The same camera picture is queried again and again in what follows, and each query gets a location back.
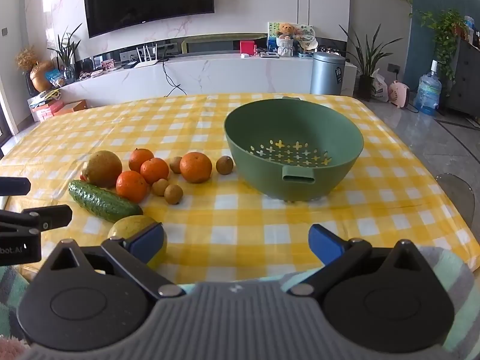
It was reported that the white marble media console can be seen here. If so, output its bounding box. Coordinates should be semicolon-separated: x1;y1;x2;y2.
49;50;357;107

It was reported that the tall potted leafy plant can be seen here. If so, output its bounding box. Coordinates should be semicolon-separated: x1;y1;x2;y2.
339;22;392;100

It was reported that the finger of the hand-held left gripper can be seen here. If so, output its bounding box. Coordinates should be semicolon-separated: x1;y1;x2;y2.
0;205;73;233
0;177;31;197

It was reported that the clear plastic chair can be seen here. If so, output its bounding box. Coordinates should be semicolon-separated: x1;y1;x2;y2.
435;172;475;229

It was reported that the green colander bowl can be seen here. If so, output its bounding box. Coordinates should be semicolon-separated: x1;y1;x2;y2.
224;97;364;201

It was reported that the yellow-green pear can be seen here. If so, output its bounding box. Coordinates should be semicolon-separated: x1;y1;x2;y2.
108;215;167;271

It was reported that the green cucumber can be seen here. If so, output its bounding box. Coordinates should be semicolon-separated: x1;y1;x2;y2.
68;180;144;223

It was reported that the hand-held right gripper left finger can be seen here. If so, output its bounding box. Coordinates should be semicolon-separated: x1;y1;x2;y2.
37;223;186;301

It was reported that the white wifi router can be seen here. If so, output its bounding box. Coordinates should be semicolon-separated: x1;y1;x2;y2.
135;44;158;69

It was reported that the blue water jug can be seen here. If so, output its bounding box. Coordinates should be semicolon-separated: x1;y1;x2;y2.
414;60;442;116

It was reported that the pink box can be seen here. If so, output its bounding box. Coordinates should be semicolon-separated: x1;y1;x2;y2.
32;101;62;122

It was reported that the black cable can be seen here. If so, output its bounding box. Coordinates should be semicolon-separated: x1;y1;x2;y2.
162;60;188;96

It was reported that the orange cardboard box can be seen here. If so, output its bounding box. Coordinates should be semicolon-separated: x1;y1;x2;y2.
54;100;89;117

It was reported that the red-green mango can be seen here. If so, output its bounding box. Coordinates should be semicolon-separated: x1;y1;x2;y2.
80;151;123;189

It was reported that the round paper fan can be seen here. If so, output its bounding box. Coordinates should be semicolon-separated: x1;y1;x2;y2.
296;24;319;51

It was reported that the grey drawer cabinet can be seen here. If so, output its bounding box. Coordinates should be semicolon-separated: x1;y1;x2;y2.
448;39;480;124

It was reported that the orange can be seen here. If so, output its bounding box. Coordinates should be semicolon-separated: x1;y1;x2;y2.
179;152;213;184
129;148;155;173
140;158;170;185
116;171;148;203

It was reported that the silver trash can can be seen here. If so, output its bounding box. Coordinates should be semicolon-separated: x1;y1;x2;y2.
310;52;346;96

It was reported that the white plastic bag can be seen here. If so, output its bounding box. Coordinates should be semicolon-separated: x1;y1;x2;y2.
370;68;389;103

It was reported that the potted grass plant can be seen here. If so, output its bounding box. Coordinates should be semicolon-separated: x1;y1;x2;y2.
47;22;83;79

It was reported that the teal grey knit cloth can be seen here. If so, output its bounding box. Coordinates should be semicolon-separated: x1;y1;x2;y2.
0;247;480;360

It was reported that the gold vase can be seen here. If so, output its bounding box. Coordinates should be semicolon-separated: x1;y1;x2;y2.
30;60;55;92

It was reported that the black television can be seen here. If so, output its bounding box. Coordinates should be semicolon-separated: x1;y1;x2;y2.
82;0;215;39

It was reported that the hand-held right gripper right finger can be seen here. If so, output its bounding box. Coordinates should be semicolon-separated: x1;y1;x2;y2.
289;224;441;297

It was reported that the trailing green houseplant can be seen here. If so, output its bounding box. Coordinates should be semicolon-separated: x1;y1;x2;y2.
416;9;469;83

